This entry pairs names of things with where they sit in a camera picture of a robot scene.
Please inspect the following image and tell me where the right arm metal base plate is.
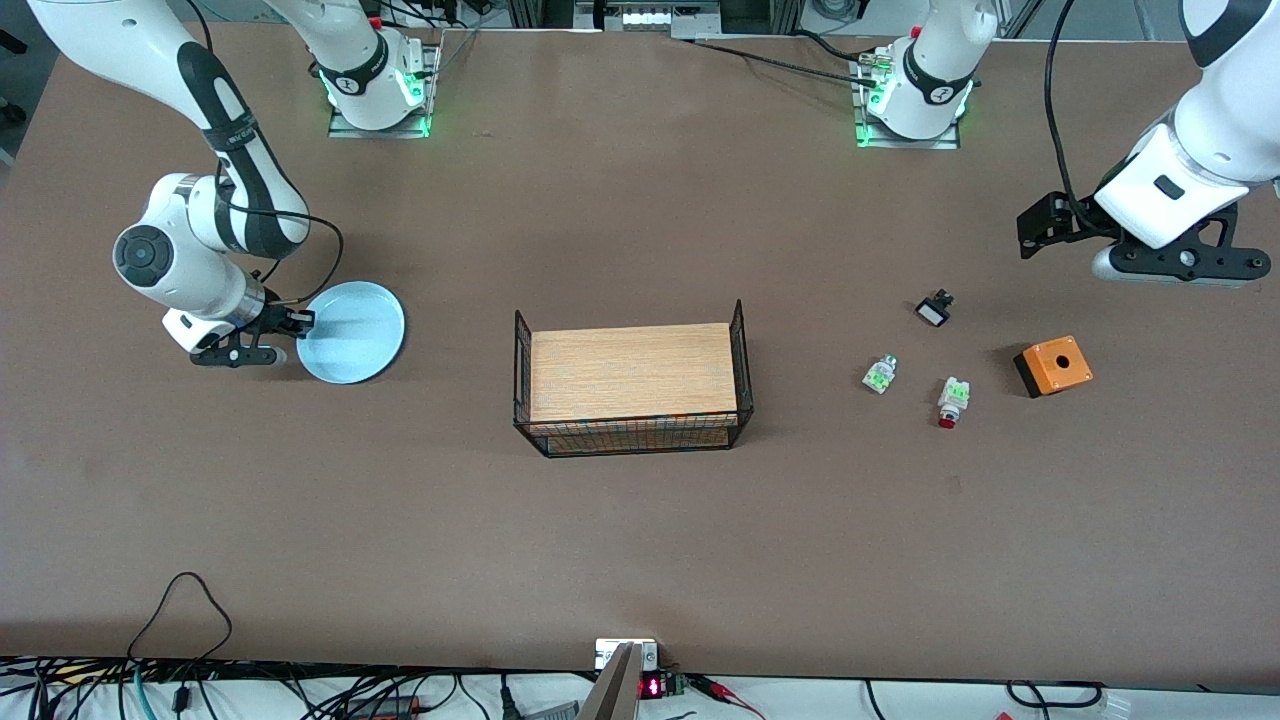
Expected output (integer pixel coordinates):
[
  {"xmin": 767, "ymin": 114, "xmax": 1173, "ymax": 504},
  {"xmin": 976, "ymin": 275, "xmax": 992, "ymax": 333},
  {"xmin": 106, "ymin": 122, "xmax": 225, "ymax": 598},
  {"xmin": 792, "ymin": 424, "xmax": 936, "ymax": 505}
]
[{"xmin": 328, "ymin": 40, "xmax": 441, "ymax": 139}]

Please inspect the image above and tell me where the aluminium frame bar with lights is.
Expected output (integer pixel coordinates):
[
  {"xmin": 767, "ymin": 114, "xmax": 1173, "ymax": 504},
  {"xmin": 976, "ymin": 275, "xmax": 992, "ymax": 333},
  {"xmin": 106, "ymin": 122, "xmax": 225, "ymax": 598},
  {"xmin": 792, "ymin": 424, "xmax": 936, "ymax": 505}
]
[{"xmin": 573, "ymin": 0, "xmax": 723, "ymax": 39}]

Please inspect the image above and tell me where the black power adapter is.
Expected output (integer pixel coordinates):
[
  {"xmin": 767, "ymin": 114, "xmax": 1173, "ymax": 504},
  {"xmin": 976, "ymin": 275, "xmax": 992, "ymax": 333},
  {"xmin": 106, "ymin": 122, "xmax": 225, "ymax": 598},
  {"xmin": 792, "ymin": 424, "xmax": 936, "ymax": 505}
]
[{"xmin": 345, "ymin": 695, "xmax": 421, "ymax": 720}]

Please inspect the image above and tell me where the orange button enclosure box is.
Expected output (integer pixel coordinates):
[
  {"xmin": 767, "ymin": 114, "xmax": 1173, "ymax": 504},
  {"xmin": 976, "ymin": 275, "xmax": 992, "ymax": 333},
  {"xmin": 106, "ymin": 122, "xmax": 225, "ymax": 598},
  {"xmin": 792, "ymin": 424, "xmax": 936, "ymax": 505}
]
[{"xmin": 1013, "ymin": 336, "xmax": 1094, "ymax": 399}]

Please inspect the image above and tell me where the light blue plate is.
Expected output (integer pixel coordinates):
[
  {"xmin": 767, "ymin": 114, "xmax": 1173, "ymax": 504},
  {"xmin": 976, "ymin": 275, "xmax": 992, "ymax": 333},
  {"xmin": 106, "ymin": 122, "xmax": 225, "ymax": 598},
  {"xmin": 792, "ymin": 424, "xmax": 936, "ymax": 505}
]
[{"xmin": 297, "ymin": 281, "xmax": 406, "ymax": 385}]

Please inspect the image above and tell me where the black wire rack wooden shelf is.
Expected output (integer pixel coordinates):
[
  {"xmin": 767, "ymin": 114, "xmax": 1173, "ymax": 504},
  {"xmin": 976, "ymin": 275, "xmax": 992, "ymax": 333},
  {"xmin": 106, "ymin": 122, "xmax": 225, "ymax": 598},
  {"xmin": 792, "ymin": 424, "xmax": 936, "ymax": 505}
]
[{"xmin": 513, "ymin": 299, "xmax": 754, "ymax": 459}]

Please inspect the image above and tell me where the black cable across table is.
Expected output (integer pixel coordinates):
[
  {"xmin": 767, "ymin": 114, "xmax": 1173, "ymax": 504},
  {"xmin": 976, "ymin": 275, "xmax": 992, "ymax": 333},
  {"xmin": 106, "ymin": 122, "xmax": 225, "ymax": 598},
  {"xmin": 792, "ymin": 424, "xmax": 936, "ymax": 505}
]
[{"xmin": 690, "ymin": 38, "xmax": 886, "ymax": 87}]

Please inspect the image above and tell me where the red clip test lead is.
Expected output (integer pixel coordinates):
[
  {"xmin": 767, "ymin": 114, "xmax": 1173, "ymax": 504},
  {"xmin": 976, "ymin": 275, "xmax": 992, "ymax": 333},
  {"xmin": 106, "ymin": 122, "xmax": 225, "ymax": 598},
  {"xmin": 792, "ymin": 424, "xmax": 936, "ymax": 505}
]
[{"xmin": 688, "ymin": 674, "xmax": 769, "ymax": 720}]

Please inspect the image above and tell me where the small metal bracket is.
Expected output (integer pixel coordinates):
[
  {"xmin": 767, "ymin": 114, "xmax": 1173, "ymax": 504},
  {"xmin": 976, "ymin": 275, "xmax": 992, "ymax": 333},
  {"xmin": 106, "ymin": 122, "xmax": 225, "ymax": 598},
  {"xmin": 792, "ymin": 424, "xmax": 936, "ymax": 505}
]
[{"xmin": 595, "ymin": 639, "xmax": 659, "ymax": 671}]

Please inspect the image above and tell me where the red push button switch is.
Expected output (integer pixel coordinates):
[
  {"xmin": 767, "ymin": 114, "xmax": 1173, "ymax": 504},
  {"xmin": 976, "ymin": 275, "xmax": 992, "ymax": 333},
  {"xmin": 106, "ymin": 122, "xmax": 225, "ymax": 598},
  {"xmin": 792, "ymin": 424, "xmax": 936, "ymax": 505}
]
[{"xmin": 937, "ymin": 376, "xmax": 973, "ymax": 430}]

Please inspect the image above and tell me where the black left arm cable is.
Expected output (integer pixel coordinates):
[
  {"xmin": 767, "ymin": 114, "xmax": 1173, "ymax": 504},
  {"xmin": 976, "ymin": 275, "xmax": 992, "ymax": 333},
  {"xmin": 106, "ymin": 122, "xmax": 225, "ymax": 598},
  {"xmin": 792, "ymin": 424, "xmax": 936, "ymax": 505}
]
[{"xmin": 1043, "ymin": 0, "xmax": 1101, "ymax": 233}]

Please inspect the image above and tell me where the grey camera mount pole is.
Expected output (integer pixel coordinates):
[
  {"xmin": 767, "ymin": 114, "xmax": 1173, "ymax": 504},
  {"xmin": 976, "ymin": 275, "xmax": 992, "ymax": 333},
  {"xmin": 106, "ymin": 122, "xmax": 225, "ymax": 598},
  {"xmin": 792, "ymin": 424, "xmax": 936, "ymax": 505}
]
[{"xmin": 577, "ymin": 643, "xmax": 643, "ymax": 720}]

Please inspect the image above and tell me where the thin black cable loop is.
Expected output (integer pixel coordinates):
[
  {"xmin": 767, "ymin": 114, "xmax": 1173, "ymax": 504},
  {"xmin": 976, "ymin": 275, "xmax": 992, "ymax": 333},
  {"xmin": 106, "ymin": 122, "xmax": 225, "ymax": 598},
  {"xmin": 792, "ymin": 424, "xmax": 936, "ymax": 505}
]
[{"xmin": 128, "ymin": 572, "xmax": 233, "ymax": 669}]

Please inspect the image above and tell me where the black looped cable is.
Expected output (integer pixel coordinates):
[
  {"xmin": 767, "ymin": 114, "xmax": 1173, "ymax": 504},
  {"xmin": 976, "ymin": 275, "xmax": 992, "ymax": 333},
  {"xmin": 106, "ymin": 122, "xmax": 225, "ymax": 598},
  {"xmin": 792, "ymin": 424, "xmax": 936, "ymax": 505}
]
[{"xmin": 1005, "ymin": 680, "xmax": 1106, "ymax": 707}]

